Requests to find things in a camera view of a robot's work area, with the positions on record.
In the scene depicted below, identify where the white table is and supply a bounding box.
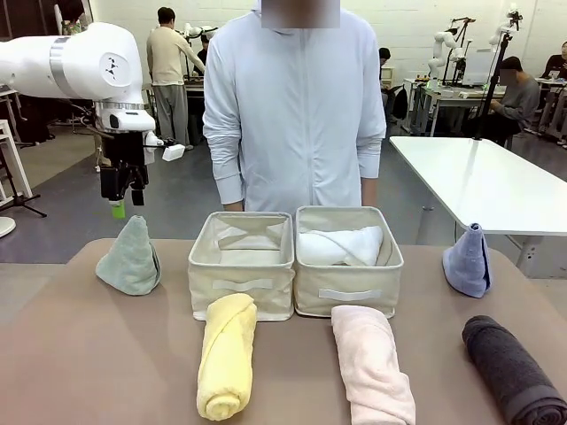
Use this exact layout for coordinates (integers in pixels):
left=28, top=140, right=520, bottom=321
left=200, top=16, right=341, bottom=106
left=388, top=135, right=567, bottom=280

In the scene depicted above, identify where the black tripod pole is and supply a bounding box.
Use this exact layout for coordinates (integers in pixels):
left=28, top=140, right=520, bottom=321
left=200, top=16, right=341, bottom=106
left=472, top=30, right=516, bottom=142

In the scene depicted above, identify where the dark grey towel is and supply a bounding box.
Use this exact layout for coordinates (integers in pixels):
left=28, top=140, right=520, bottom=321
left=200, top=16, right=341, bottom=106
left=462, top=314, right=567, bottom=425

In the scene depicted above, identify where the person's right forearm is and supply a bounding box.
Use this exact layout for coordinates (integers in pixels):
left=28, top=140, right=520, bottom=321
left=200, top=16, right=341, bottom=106
left=207, top=135, right=245, bottom=212

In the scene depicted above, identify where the person's left forearm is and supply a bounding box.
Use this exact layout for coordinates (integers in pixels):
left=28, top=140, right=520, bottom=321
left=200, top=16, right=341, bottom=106
left=356, top=135, right=387, bottom=181

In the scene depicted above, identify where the black hanging bag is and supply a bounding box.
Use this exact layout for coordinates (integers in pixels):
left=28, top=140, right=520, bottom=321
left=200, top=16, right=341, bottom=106
left=391, top=83, right=409, bottom=121

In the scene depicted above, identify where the seated person in dark top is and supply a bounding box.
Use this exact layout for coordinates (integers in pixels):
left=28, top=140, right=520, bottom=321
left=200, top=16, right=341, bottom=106
left=540, top=40, right=567, bottom=81

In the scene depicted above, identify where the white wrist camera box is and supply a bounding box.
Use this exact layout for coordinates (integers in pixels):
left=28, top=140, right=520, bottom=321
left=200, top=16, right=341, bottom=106
left=144, top=132, right=187, bottom=163

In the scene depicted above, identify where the man in beige sweater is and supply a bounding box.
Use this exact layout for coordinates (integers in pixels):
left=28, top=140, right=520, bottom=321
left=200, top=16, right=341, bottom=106
left=145, top=6, right=207, bottom=148

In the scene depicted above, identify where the person in black behind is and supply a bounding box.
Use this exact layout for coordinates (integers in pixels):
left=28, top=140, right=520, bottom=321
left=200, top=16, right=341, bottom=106
left=378, top=47, right=393, bottom=97

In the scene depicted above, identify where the pink towel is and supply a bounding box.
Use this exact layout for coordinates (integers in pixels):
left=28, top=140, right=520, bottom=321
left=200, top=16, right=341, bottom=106
left=330, top=304, right=417, bottom=425

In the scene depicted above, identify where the white rolled towel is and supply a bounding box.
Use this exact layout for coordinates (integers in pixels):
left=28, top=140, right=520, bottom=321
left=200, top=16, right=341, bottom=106
left=298, top=225, right=384, bottom=267

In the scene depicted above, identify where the black floor tripod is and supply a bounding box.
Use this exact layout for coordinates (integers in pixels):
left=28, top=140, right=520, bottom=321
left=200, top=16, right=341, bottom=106
left=0, top=148, right=48, bottom=220

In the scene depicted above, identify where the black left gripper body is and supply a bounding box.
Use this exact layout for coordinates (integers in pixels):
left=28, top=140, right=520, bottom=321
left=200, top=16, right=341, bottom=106
left=102, top=130, right=149, bottom=172

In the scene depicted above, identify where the green cone towel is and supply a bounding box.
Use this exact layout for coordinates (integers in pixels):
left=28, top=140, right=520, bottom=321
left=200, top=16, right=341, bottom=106
left=95, top=215, right=162, bottom=297

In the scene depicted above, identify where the person in white hoodie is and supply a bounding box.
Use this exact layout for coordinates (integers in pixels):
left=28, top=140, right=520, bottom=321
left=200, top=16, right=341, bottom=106
left=202, top=0, right=387, bottom=214

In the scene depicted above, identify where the white background desk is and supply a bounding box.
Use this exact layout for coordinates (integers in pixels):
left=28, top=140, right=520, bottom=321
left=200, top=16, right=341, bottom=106
left=402, top=77, right=507, bottom=137

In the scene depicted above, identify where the seated person in grey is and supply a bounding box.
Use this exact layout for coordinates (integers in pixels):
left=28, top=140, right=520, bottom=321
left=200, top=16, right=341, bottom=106
left=463, top=56, right=542, bottom=148

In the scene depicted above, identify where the white monitor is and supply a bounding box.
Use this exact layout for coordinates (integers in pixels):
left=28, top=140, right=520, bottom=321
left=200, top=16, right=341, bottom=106
left=462, top=48, right=498, bottom=88

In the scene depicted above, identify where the white frame rack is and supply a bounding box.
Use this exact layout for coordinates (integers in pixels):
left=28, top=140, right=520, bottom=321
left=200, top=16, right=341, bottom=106
left=0, top=118, right=35, bottom=208

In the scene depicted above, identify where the yellow towel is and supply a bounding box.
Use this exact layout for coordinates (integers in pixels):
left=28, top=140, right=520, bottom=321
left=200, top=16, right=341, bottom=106
left=196, top=292, right=259, bottom=421

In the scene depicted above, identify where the blue cone towel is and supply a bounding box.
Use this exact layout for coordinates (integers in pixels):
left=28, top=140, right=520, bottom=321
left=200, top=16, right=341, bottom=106
left=441, top=222, right=493, bottom=299

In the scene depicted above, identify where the beige fabric basket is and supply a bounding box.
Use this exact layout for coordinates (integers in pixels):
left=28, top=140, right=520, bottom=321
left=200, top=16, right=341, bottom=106
left=187, top=211, right=297, bottom=322
left=292, top=205, right=405, bottom=320

